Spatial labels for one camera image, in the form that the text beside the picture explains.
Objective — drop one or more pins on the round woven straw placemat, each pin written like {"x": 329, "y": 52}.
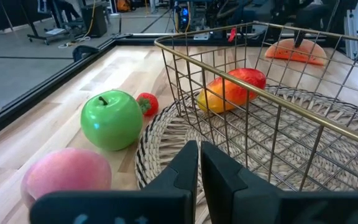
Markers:
{"x": 163, "y": 146}

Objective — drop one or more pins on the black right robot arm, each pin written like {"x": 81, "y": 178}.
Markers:
{"x": 253, "y": 12}

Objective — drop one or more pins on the watermelon slice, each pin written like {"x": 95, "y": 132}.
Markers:
{"x": 281, "y": 51}

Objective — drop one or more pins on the black rolling stand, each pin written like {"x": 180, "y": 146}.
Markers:
{"x": 39, "y": 37}

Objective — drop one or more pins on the orange black equipment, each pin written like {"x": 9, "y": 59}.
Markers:
{"x": 123, "y": 5}

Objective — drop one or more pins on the computer tower with lights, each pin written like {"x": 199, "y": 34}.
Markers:
{"x": 183, "y": 14}

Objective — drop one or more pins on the grey metal bracket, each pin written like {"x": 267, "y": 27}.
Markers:
{"x": 201, "y": 36}

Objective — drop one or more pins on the small red strawberry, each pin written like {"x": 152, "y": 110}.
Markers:
{"x": 151, "y": 104}

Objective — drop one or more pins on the black table frame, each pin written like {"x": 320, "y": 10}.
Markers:
{"x": 26, "y": 102}

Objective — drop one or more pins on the red yellow mango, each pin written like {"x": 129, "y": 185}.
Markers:
{"x": 236, "y": 93}

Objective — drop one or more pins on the red tag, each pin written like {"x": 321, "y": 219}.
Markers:
{"x": 232, "y": 35}

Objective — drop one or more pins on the green plastic apple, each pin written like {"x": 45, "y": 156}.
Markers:
{"x": 110, "y": 124}

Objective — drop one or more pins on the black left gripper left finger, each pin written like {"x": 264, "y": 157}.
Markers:
{"x": 166, "y": 202}

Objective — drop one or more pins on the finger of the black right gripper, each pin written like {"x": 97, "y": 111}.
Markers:
{"x": 299, "y": 39}

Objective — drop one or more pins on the black box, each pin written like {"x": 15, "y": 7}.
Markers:
{"x": 96, "y": 21}

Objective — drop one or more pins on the silver aluminium profile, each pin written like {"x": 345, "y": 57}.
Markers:
{"x": 350, "y": 34}

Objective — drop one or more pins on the pink peach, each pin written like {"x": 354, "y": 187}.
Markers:
{"x": 67, "y": 174}

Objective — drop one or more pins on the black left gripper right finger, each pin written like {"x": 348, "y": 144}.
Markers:
{"x": 244, "y": 202}

